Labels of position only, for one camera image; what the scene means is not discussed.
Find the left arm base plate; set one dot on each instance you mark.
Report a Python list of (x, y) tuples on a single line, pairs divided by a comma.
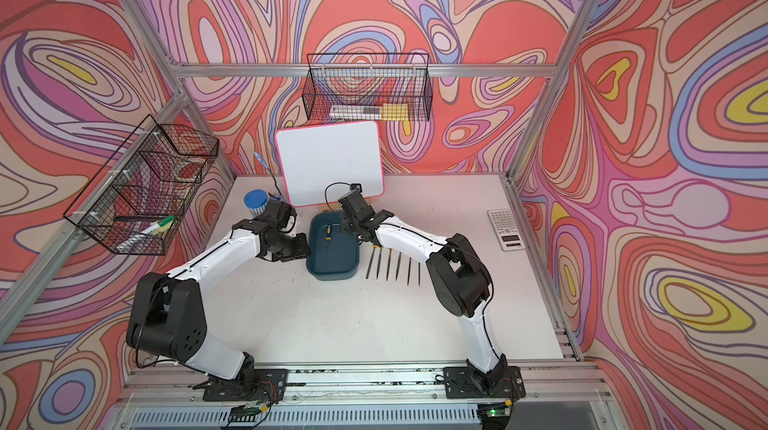
[(263, 385)]

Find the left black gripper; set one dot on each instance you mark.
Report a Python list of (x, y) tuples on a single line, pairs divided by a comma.
[(301, 250)]

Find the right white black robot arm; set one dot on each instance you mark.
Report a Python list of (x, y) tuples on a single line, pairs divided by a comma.
[(461, 281)]

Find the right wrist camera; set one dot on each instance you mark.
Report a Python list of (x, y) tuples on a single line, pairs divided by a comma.
[(350, 202)]

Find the blue lid cylinder container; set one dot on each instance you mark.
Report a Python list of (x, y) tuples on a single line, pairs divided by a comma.
[(256, 202)]

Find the white calculator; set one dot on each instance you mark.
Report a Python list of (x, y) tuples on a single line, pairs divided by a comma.
[(505, 229)]

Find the left black wire basket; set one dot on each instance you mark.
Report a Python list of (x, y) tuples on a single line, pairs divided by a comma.
[(159, 169)]

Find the yellow item in basket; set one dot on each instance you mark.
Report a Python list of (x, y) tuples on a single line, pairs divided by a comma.
[(395, 112)]

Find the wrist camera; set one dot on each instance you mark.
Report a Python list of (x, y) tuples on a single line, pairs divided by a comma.
[(350, 202), (281, 214)]

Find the blue desk gadget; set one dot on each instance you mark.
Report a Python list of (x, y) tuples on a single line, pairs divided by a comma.
[(276, 192)]

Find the teal plastic storage box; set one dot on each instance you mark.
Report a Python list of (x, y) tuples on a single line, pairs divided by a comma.
[(334, 260)]

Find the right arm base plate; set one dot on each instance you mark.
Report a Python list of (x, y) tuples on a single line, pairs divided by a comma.
[(467, 383)]

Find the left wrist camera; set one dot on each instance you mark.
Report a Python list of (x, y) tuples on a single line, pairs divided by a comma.
[(281, 214)]

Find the black wire basket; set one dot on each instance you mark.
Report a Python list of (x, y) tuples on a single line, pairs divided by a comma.
[(353, 86), (159, 169)]

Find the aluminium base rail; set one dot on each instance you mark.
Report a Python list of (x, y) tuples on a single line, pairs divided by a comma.
[(554, 394)]

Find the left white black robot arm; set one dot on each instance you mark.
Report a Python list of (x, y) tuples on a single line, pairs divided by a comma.
[(168, 314)]

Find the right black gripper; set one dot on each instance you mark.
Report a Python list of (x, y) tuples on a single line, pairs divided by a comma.
[(345, 224)]

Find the white board pink frame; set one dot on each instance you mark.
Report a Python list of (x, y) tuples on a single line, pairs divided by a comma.
[(319, 162)]

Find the back black wire basket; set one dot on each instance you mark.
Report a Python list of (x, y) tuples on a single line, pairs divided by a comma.
[(353, 86)]

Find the green white marker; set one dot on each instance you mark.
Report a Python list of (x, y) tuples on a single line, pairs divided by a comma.
[(154, 229)]

